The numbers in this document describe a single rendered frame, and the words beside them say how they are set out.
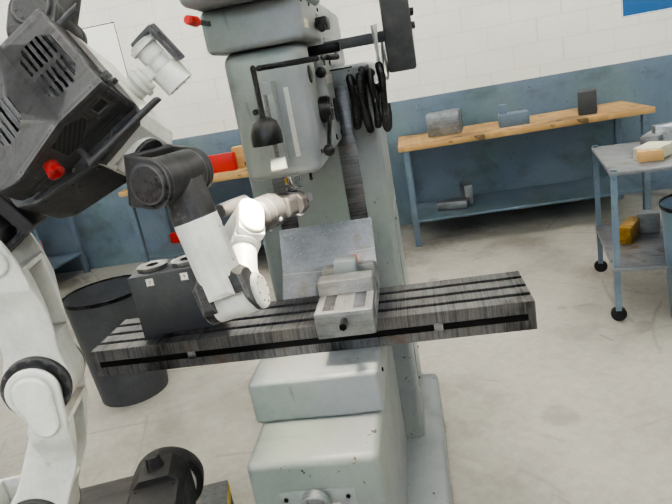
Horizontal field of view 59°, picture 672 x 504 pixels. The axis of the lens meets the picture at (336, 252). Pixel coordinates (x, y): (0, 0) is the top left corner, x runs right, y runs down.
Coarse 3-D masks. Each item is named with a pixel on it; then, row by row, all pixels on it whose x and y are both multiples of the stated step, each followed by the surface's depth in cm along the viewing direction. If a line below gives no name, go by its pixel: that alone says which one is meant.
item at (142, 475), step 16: (144, 464) 164; (160, 464) 161; (176, 464) 163; (128, 480) 165; (144, 480) 157; (160, 480) 157; (176, 480) 158; (192, 480) 169; (96, 496) 161; (112, 496) 160; (128, 496) 157; (144, 496) 154; (160, 496) 152; (176, 496) 152; (192, 496) 164
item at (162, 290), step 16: (144, 272) 169; (160, 272) 168; (176, 272) 168; (192, 272) 168; (144, 288) 169; (160, 288) 169; (176, 288) 169; (192, 288) 169; (144, 304) 170; (160, 304) 170; (176, 304) 170; (192, 304) 170; (144, 320) 171; (160, 320) 172; (176, 320) 172; (192, 320) 172; (144, 336) 173
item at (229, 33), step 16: (272, 0) 135; (288, 0) 135; (304, 0) 144; (208, 16) 138; (224, 16) 137; (240, 16) 137; (256, 16) 136; (272, 16) 136; (288, 16) 136; (304, 16) 140; (208, 32) 139; (224, 32) 138; (240, 32) 138; (256, 32) 137; (272, 32) 137; (288, 32) 137; (304, 32) 137; (320, 32) 164; (208, 48) 140; (224, 48) 139; (240, 48) 139; (256, 48) 143
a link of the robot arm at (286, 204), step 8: (288, 192) 158; (296, 192) 156; (272, 200) 148; (280, 200) 150; (288, 200) 151; (296, 200) 154; (304, 200) 154; (280, 208) 148; (288, 208) 152; (296, 208) 154; (304, 208) 155; (280, 216) 149; (288, 216) 153; (280, 224) 152
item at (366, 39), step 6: (354, 36) 174; (360, 36) 174; (366, 36) 174; (378, 36) 173; (324, 42) 176; (330, 42) 175; (342, 42) 175; (348, 42) 175; (354, 42) 175; (360, 42) 174; (366, 42) 174; (372, 42) 174; (378, 42) 174; (342, 48) 176
